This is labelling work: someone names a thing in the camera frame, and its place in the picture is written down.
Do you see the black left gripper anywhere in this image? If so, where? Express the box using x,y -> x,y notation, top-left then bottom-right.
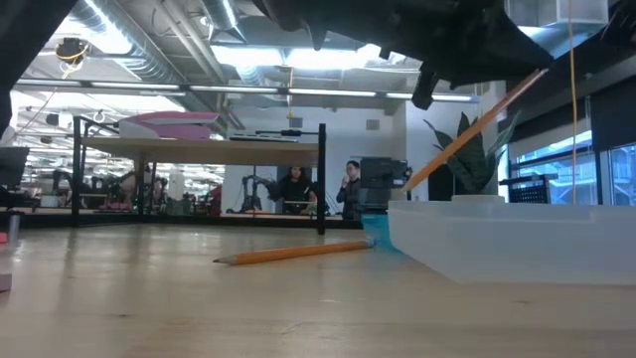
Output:
252,0 -> 556,110

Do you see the yellow pencil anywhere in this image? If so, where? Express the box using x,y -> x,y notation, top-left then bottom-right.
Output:
400,68 -> 550,194
212,240 -> 375,267

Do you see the translucent plastic box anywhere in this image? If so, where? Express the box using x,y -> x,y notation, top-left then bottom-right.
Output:
387,200 -> 636,285

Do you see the green snake plant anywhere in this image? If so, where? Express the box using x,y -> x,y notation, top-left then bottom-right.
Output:
423,111 -> 523,196

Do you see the black perforated crate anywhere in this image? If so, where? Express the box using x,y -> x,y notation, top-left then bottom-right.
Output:
499,173 -> 560,205

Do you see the black cabinet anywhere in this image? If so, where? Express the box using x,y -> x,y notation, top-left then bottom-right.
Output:
427,162 -> 454,202

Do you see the white planter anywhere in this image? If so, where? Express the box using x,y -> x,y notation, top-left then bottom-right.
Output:
450,193 -> 507,203

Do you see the black machine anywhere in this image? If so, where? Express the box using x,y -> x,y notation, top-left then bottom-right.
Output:
357,156 -> 414,220

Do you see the standing person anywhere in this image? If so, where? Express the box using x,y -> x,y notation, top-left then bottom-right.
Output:
335,159 -> 363,221

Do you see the black horizontal bar device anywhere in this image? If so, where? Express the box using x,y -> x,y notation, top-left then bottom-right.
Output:
254,128 -> 319,137

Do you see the seated person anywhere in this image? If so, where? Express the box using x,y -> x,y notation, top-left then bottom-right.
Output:
270,166 -> 319,216

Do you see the wooden background table top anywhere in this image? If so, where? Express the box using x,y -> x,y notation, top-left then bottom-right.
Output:
81,137 -> 320,167

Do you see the thick pink foam board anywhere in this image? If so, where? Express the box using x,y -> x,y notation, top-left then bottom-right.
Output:
148,123 -> 216,141

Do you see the thin pink foam board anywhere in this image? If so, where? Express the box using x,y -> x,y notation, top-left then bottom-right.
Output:
126,111 -> 223,126

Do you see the dark monitor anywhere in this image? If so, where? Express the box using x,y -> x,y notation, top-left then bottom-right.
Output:
0,146 -> 31,208

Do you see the yellow hanging cable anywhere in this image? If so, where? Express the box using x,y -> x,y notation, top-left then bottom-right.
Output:
567,0 -> 580,205

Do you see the black vertical frame post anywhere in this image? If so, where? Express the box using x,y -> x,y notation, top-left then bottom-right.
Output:
317,122 -> 328,236
72,116 -> 82,228

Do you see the silver spiral duct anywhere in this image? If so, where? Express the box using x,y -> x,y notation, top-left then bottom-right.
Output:
201,0 -> 247,44

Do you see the ceiling device with yellow cable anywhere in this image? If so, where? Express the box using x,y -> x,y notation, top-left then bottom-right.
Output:
54,37 -> 91,66

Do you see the grey metal post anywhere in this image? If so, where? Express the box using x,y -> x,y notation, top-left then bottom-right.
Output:
7,211 -> 23,245

